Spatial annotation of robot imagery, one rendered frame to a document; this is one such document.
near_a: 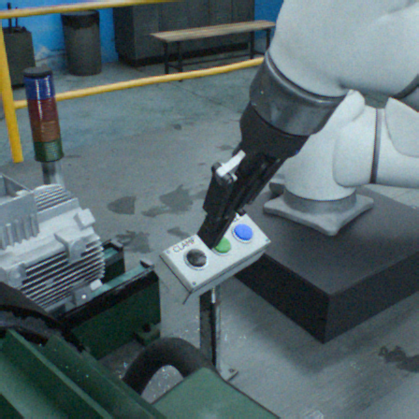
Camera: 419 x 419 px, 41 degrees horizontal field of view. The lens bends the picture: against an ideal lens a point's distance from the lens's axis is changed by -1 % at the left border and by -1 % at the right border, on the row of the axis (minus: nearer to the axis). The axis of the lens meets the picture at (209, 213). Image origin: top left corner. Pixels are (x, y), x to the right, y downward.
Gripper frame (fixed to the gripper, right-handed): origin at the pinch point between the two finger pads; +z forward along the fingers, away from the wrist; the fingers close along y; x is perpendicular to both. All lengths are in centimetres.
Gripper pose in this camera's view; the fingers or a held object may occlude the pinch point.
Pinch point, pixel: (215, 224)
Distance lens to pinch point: 74.0
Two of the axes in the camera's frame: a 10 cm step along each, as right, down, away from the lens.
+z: -3.5, 6.1, 7.1
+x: 6.3, 7.1, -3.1
